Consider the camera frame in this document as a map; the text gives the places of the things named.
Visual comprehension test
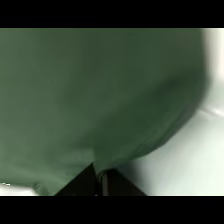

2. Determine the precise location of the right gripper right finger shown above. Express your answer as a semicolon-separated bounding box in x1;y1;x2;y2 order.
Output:
99;168;148;197

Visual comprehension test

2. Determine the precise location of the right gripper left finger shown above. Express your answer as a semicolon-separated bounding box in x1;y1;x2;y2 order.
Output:
54;161;101;197

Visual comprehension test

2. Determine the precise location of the dark green T-shirt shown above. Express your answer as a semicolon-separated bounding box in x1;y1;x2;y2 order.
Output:
0;27;208;197

